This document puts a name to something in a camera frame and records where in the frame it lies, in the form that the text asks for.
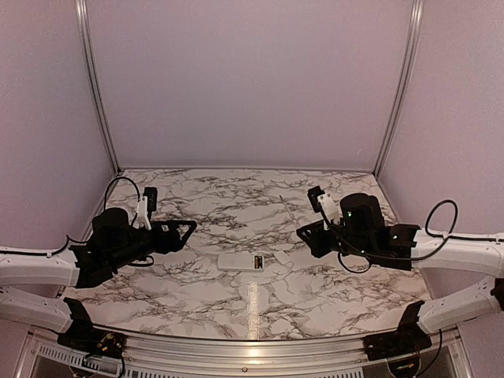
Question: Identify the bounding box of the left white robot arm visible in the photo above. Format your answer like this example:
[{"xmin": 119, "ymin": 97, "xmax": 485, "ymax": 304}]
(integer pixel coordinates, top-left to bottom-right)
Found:
[{"xmin": 1, "ymin": 208, "xmax": 197, "ymax": 350}]

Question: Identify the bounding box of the white remote control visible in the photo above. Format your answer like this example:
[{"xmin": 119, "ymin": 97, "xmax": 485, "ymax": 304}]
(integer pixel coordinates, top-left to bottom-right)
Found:
[{"xmin": 217, "ymin": 253, "xmax": 264, "ymax": 272}]

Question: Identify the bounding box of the aluminium frame post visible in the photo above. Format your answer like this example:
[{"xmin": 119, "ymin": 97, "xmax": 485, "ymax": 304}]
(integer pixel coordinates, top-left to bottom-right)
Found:
[
  {"xmin": 372, "ymin": 0, "xmax": 424, "ymax": 180},
  {"xmin": 75, "ymin": 0, "xmax": 121, "ymax": 176}
]

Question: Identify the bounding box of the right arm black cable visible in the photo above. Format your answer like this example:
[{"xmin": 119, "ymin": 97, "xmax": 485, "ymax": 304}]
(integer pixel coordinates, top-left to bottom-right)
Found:
[{"xmin": 424, "ymin": 199, "xmax": 460, "ymax": 239}]

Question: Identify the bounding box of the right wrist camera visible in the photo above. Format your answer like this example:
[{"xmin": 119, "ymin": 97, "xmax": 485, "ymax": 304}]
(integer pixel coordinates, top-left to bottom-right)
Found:
[{"xmin": 308, "ymin": 186, "xmax": 340, "ymax": 231}]

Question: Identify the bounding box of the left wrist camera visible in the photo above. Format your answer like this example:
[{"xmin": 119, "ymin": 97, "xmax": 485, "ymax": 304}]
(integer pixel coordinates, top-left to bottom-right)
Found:
[{"xmin": 136, "ymin": 187, "xmax": 158, "ymax": 231}]

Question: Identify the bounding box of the left aluminium frame post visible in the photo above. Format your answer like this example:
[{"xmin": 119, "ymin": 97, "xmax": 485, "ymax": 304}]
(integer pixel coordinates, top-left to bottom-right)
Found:
[{"xmin": 75, "ymin": 0, "xmax": 121, "ymax": 176}]

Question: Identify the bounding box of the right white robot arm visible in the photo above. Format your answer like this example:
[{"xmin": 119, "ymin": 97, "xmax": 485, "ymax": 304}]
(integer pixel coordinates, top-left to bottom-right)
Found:
[{"xmin": 296, "ymin": 187, "xmax": 503, "ymax": 353}]

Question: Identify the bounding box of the white battery cover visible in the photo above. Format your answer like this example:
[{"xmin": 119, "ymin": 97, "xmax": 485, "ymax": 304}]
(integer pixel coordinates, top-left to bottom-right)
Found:
[{"xmin": 274, "ymin": 251, "xmax": 290, "ymax": 264}]

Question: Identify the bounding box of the front aluminium rail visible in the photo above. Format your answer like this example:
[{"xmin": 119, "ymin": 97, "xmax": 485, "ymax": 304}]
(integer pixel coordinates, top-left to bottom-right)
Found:
[{"xmin": 23, "ymin": 314, "xmax": 473, "ymax": 378}]

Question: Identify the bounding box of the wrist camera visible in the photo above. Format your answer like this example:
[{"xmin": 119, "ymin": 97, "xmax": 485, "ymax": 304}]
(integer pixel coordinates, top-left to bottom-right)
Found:
[
  {"xmin": 308, "ymin": 186, "xmax": 340, "ymax": 231},
  {"xmin": 136, "ymin": 187, "xmax": 158, "ymax": 231}
]

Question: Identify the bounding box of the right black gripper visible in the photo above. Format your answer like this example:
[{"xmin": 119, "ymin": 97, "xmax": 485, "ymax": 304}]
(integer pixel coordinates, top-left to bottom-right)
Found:
[{"xmin": 297, "ymin": 220, "xmax": 373, "ymax": 259}]

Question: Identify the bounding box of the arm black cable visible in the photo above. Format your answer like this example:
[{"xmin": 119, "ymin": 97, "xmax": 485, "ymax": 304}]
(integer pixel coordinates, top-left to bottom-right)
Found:
[
  {"xmin": 102, "ymin": 176, "xmax": 141, "ymax": 213},
  {"xmin": 424, "ymin": 199, "xmax": 460, "ymax": 239}
]

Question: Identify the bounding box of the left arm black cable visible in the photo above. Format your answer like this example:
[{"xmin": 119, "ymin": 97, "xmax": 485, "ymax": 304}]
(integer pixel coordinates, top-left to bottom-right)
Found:
[{"xmin": 102, "ymin": 176, "xmax": 141, "ymax": 213}]

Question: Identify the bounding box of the right aluminium frame post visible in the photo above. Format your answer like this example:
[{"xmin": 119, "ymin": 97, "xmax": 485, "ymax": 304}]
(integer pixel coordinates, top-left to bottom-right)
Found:
[{"xmin": 372, "ymin": 0, "xmax": 424, "ymax": 180}]

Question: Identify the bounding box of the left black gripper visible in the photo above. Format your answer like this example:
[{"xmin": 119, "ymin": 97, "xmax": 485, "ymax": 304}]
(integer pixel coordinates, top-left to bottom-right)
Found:
[{"xmin": 109, "ymin": 219, "xmax": 197, "ymax": 270}]

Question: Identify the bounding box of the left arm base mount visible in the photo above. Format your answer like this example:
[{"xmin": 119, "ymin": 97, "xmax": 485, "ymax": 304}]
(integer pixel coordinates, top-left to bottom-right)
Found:
[{"xmin": 57, "ymin": 298, "xmax": 126, "ymax": 359}]

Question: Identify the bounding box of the black gold battery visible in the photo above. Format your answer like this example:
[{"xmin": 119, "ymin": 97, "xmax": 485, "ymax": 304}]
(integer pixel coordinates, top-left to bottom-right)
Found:
[{"xmin": 254, "ymin": 255, "xmax": 263, "ymax": 270}]

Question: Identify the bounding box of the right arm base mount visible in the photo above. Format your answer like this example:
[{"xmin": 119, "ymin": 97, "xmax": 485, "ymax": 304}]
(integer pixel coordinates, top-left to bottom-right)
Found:
[{"xmin": 363, "ymin": 301, "xmax": 432, "ymax": 361}]

